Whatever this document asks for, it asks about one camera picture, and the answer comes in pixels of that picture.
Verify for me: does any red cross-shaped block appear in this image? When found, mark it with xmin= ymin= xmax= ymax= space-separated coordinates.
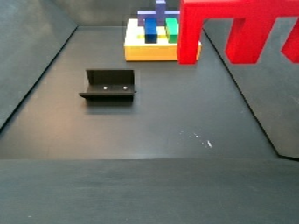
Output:
xmin=178 ymin=0 xmax=299 ymax=64

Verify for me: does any yellow base board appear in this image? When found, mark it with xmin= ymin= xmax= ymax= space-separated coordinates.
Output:
xmin=123 ymin=17 xmax=203 ymax=62

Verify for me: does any blue long block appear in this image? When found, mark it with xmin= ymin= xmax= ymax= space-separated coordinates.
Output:
xmin=144 ymin=18 xmax=158 ymax=44

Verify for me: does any green long block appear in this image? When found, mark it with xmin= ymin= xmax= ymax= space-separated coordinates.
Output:
xmin=166 ymin=18 xmax=179 ymax=44

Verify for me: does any purple cross-shaped block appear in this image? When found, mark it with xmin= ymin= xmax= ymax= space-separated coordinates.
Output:
xmin=136 ymin=0 xmax=180 ymax=26

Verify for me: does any black metal bracket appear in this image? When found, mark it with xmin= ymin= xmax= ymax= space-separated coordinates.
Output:
xmin=79 ymin=69 xmax=136 ymax=100

